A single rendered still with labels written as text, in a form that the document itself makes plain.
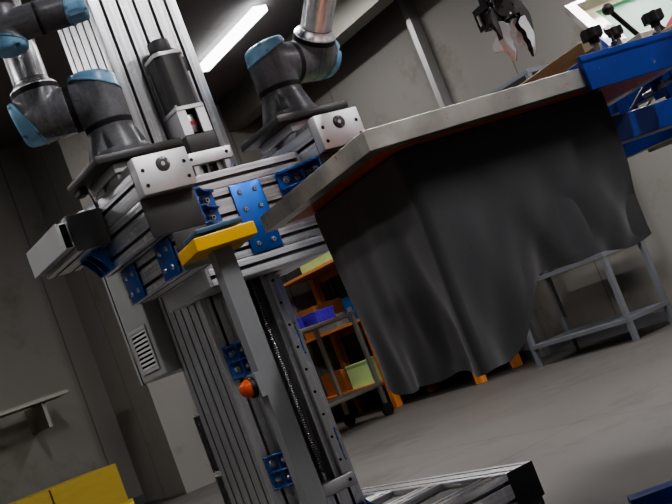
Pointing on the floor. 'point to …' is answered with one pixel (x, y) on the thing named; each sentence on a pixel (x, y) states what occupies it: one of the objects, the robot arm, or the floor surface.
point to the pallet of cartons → (84, 490)
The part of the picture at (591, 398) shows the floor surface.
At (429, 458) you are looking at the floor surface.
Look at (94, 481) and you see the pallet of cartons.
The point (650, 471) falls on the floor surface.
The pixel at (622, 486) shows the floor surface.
